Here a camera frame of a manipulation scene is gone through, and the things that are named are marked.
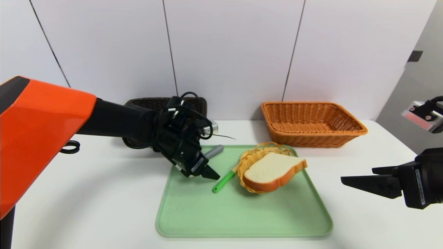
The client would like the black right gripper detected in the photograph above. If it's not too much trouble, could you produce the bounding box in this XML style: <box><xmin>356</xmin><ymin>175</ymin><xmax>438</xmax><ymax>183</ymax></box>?
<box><xmin>341</xmin><ymin>147</ymin><xmax>443</xmax><ymax>210</ymax></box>

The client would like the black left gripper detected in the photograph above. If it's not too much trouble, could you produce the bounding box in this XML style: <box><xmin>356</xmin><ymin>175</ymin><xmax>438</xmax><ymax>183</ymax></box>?
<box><xmin>165</xmin><ymin>137</ymin><xmax>221</xmax><ymax>181</ymax></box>

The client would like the yellow spatula with green handle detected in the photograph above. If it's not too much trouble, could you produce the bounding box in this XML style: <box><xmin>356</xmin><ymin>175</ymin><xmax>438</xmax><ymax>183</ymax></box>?
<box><xmin>212</xmin><ymin>165</ymin><xmax>239</xmax><ymax>193</ymax></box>

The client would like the white peeler with gray handle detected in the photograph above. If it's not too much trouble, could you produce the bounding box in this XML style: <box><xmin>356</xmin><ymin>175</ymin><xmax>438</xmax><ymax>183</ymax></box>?
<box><xmin>204</xmin><ymin>145</ymin><xmax>225</xmax><ymax>160</ymax></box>

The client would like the toast bread slice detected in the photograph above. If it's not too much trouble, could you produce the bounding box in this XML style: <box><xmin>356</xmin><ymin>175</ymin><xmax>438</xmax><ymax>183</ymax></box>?
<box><xmin>243</xmin><ymin>153</ymin><xmax>308</xmax><ymax>193</ymax></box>

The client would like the small round yellow wicker basket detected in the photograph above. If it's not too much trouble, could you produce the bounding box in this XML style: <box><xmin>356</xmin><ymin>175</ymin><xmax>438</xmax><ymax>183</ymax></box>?
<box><xmin>237</xmin><ymin>142</ymin><xmax>295</xmax><ymax>194</ymax></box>

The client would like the orange rectangular wicker basket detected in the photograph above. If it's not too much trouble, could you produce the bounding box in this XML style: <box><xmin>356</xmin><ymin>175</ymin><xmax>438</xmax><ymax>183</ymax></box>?
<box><xmin>261</xmin><ymin>101</ymin><xmax>368</xmax><ymax>148</ymax></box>

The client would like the dark brown wicker basket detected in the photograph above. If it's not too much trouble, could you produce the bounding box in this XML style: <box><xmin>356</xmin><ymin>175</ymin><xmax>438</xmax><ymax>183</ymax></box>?
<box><xmin>123</xmin><ymin>97</ymin><xmax>208</xmax><ymax>147</ymax></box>

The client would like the light green plastic tray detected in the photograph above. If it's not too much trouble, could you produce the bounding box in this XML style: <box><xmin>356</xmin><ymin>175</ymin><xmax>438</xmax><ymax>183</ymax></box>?
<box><xmin>155</xmin><ymin>145</ymin><xmax>334</xmax><ymax>238</ymax></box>

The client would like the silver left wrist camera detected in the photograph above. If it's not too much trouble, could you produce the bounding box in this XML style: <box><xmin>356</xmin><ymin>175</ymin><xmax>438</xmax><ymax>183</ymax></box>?
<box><xmin>199</xmin><ymin>119</ymin><xmax>219</xmax><ymax>136</ymax></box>

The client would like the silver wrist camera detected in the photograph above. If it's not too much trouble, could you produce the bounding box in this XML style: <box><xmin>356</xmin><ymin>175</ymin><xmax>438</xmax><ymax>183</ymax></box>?
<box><xmin>401</xmin><ymin>100</ymin><xmax>443</xmax><ymax>134</ymax></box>
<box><xmin>199</xmin><ymin>119</ymin><xmax>219</xmax><ymax>136</ymax></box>

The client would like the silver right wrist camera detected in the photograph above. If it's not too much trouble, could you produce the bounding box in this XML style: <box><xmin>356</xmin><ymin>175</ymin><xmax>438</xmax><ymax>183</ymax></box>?
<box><xmin>401</xmin><ymin>100</ymin><xmax>443</xmax><ymax>134</ymax></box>

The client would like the black left wrist camera cable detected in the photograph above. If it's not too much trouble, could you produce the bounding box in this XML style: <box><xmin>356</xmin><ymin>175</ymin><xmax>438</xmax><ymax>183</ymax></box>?
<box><xmin>166</xmin><ymin>92</ymin><xmax>213</xmax><ymax>140</ymax></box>

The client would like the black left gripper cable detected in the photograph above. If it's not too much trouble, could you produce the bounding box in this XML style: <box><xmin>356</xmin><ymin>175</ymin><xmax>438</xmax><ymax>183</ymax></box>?
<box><xmin>60</xmin><ymin>139</ymin><xmax>81</xmax><ymax>155</ymax></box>

